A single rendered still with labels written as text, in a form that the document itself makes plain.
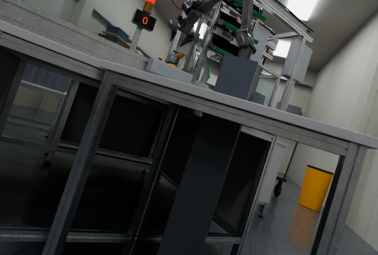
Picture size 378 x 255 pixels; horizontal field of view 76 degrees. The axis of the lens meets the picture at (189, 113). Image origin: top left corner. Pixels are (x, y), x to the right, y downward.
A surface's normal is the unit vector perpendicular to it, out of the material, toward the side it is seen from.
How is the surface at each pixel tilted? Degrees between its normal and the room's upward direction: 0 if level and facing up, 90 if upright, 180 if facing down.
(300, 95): 90
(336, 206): 90
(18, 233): 90
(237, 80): 90
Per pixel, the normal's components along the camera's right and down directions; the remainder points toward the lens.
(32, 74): 0.51, 0.13
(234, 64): -0.23, -0.11
